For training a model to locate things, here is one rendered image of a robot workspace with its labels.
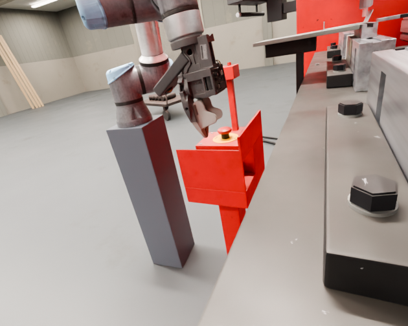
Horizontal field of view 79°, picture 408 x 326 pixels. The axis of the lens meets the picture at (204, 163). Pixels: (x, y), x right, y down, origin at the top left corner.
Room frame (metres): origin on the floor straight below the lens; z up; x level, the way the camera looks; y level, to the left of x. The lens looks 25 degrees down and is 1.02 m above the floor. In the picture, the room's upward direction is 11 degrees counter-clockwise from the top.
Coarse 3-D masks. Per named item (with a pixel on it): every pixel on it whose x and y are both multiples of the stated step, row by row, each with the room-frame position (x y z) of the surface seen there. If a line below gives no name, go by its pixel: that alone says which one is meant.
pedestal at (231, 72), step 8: (224, 72) 2.55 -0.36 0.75; (232, 72) 2.51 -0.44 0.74; (232, 80) 2.63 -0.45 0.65; (232, 88) 2.60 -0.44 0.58; (232, 96) 2.60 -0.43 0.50; (232, 104) 2.60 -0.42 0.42; (232, 112) 2.61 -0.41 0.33; (232, 120) 2.61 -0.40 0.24; (232, 128) 2.62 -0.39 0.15; (240, 128) 2.65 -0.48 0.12
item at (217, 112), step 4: (196, 100) 0.58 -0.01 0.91; (204, 100) 0.57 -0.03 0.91; (208, 100) 0.57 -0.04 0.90; (204, 104) 0.57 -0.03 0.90; (208, 104) 0.57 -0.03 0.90; (208, 108) 0.57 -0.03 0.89; (212, 108) 0.56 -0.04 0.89; (216, 108) 0.56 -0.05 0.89; (212, 112) 0.56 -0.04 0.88; (216, 112) 0.56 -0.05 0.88; (220, 112) 0.56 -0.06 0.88; (220, 116) 0.56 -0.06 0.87; (208, 128) 0.57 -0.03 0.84; (208, 132) 0.57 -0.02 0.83
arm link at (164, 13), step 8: (160, 0) 0.54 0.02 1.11; (168, 0) 0.53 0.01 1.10; (176, 0) 0.53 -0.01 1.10; (184, 0) 0.53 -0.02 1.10; (192, 0) 0.54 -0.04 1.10; (160, 8) 0.55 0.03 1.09; (168, 8) 0.53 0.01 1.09; (176, 8) 0.53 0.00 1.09; (184, 8) 0.53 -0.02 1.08; (192, 8) 0.53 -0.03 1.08
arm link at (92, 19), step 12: (84, 0) 0.59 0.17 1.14; (96, 0) 0.59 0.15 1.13; (108, 0) 0.60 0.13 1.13; (120, 0) 0.60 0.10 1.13; (132, 0) 0.61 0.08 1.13; (84, 12) 0.59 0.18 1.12; (96, 12) 0.59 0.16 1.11; (108, 12) 0.60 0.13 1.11; (120, 12) 0.60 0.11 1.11; (132, 12) 0.61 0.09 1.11; (84, 24) 0.60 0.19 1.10; (96, 24) 0.60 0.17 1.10; (108, 24) 0.61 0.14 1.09; (120, 24) 0.62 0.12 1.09
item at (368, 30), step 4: (364, 24) 0.61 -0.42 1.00; (368, 24) 0.67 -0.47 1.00; (372, 24) 0.61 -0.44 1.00; (376, 24) 0.60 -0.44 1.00; (360, 28) 0.65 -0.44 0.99; (364, 28) 0.61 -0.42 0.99; (368, 28) 0.61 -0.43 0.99; (372, 28) 0.61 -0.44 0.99; (376, 28) 0.60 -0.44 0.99; (360, 32) 0.64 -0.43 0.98; (364, 32) 0.61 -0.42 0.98; (368, 32) 0.61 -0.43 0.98; (372, 32) 0.61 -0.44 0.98; (376, 32) 0.60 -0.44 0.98; (360, 36) 0.64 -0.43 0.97; (364, 36) 0.61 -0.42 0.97; (368, 36) 0.61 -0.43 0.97; (372, 36) 0.61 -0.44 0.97
